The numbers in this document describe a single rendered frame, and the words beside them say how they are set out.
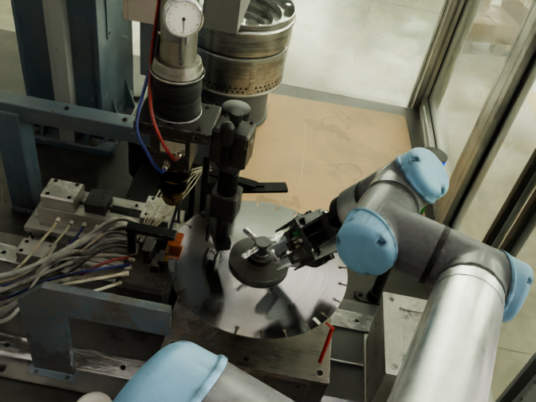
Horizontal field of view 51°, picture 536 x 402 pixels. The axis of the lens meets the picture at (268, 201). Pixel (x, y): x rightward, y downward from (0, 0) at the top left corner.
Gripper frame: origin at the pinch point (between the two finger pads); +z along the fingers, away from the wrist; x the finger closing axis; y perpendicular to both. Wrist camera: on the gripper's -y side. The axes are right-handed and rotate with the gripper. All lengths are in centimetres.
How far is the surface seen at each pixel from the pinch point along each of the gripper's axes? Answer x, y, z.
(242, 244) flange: -5.5, 1.5, 6.7
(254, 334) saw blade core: 9.7, 11.6, 1.5
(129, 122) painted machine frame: -38.1, 6.1, 16.5
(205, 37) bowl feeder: -61, -29, 21
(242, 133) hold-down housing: -16.7, 13.9, -18.4
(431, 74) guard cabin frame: -37, -106, 9
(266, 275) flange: 1.7, 2.9, 2.8
